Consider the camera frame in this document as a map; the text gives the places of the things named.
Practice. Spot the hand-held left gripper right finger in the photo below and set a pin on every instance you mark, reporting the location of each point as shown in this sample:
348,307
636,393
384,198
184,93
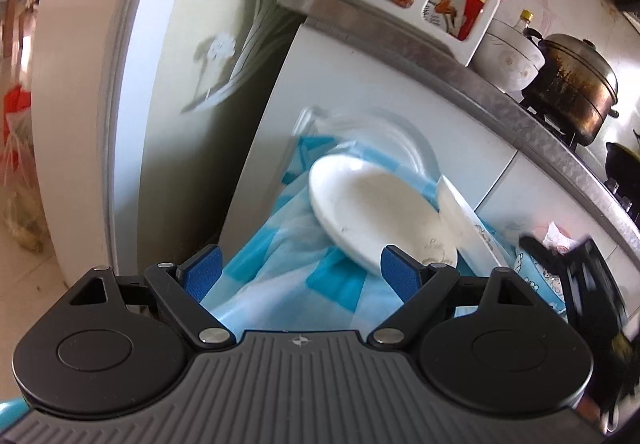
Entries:
400,274

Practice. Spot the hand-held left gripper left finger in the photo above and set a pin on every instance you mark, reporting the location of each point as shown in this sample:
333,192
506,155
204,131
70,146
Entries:
202,274

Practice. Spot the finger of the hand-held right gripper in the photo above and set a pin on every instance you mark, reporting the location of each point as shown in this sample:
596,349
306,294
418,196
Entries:
537,246

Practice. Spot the blue cartoon bowl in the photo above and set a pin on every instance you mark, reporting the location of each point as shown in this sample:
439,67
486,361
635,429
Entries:
542,281

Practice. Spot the plain white plate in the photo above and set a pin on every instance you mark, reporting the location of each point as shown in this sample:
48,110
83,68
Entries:
370,204

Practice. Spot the white plate with printed rim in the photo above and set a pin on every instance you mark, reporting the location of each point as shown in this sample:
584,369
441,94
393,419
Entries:
465,219

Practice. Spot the orange and white tissue pack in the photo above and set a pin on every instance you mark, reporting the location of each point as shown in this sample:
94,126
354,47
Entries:
557,238

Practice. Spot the blue checkered tablecloth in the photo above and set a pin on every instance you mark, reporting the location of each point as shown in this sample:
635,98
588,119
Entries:
280,274

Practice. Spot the gas stove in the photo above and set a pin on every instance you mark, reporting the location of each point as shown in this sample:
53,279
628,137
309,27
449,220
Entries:
620,196

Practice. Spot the black wok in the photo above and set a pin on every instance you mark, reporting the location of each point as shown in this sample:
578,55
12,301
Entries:
625,164

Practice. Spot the steel steamer pot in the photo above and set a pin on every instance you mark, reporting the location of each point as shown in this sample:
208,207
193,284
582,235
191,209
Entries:
570,84

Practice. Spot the white floral bowl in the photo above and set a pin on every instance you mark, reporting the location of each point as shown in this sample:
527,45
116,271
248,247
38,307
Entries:
505,59

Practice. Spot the refrigerator with flower pattern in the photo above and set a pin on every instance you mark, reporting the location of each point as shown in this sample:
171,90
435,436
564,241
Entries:
165,74

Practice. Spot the white kitchen cabinet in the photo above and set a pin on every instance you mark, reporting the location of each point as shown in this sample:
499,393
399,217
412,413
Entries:
350,74

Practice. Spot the yellow-capped bottle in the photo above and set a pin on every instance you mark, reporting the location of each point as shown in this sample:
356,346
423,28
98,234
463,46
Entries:
525,21

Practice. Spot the red bag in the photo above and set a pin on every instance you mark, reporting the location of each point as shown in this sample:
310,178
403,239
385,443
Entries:
15,114

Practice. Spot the red seasoning packet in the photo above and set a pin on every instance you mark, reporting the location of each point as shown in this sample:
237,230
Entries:
457,4

